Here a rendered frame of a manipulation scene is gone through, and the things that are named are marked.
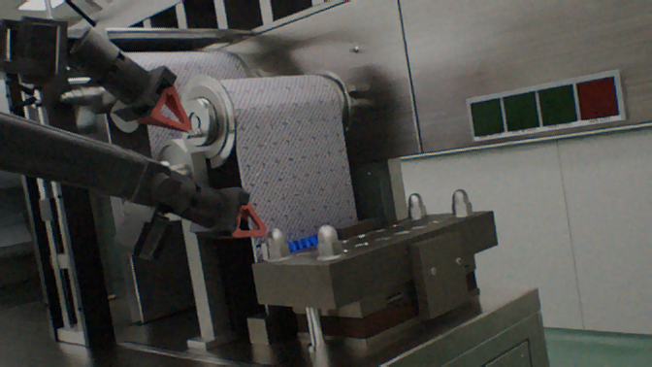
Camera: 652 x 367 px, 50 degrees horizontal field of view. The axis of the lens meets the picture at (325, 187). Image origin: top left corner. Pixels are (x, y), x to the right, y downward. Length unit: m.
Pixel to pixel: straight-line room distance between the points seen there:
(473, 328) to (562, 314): 2.86
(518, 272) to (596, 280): 0.43
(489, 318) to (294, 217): 0.34
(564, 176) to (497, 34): 2.62
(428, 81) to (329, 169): 0.23
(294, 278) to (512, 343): 0.38
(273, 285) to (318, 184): 0.24
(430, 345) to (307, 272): 0.19
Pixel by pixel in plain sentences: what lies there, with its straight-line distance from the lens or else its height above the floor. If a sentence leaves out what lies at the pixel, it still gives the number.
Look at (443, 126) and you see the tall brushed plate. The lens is 1.21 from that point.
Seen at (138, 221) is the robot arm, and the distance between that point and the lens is 0.96.
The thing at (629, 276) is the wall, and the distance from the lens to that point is 3.70.
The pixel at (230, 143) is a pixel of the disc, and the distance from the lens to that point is 1.08.
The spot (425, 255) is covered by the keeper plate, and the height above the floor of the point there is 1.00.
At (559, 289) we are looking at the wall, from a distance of 3.88.
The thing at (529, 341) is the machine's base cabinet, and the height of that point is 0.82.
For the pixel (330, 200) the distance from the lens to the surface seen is 1.19.
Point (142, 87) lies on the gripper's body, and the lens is 1.02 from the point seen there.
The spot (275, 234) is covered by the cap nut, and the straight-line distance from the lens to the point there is 1.01.
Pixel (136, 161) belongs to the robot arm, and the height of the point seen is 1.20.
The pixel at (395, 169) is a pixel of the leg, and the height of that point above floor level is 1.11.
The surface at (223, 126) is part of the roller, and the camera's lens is 1.08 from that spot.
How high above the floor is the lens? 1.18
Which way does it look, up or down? 3 degrees down
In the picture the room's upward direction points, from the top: 9 degrees counter-clockwise
